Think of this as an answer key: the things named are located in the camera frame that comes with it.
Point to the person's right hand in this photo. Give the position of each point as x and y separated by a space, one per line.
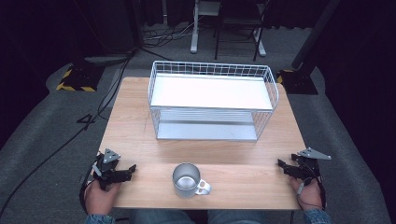
308 196

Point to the white desk frame leg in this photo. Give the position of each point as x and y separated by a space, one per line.
261 43
194 31

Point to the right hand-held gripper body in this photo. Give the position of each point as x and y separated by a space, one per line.
306 166

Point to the black chair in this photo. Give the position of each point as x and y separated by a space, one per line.
238 21

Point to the person's left hand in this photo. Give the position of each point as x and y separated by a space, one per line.
100 199

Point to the black slanted stand pole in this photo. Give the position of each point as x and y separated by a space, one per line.
314 34

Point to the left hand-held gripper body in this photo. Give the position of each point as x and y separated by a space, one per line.
107 169

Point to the yellow-black striped stand base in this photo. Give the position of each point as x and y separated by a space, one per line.
297 82
79 79

